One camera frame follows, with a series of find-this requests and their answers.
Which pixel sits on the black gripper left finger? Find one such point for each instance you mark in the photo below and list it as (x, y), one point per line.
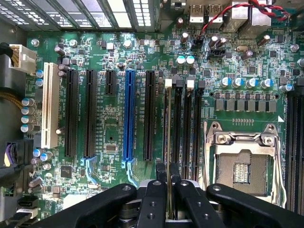
(107, 206)

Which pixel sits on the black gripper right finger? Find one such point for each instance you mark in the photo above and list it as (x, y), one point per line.
(237, 206)

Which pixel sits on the RAM slot with black latch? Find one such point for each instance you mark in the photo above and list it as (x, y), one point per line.
(178, 123)
(199, 123)

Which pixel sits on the RAM slot with white latch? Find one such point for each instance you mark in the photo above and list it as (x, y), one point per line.
(188, 123)

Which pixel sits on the RAM memory stick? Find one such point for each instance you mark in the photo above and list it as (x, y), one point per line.
(165, 123)

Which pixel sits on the square black chip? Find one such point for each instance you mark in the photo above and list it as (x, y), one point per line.
(66, 172)

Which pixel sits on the silver CPU socket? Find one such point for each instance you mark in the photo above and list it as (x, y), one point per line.
(242, 147)

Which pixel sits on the silver blue-topped capacitor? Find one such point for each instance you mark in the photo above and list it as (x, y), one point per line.
(40, 73)
(28, 102)
(39, 82)
(181, 60)
(225, 82)
(38, 152)
(266, 83)
(238, 82)
(286, 88)
(45, 156)
(27, 127)
(27, 110)
(27, 119)
(190, 60)
(251, 83)

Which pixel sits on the grey SATA plug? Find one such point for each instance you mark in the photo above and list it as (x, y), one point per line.
(22, 216)

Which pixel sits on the green motherboard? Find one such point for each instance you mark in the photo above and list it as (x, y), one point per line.
(111, 114)

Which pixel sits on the long black expansion slot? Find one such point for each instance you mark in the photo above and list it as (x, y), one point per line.
(90, 114)
(149, 114)
(71, 114)

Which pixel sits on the blue expansion slot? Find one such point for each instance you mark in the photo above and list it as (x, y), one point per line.
(129, 114)

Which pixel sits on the white PCI expansion slot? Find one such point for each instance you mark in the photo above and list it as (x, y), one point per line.
(50, 104)

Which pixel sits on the short black expansion slot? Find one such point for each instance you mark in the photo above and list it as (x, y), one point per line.
(110, 82)

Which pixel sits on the black fan header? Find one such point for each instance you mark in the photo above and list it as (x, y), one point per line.
(216, 54)

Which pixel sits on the silver mounting screw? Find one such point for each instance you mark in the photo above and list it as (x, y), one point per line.
(127, 43)
(73, 43)
(35, 42)
(294, 47)

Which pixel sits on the small black fan plug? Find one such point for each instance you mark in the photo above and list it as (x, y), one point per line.
(197, 42)

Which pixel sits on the white power connector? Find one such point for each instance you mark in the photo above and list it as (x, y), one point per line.
(23, 58)

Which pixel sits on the silver network port block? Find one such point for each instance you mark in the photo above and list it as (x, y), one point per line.
(251, 21)

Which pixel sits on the silver USB port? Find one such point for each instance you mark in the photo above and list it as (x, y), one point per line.
(196, 13)
(215, 13)

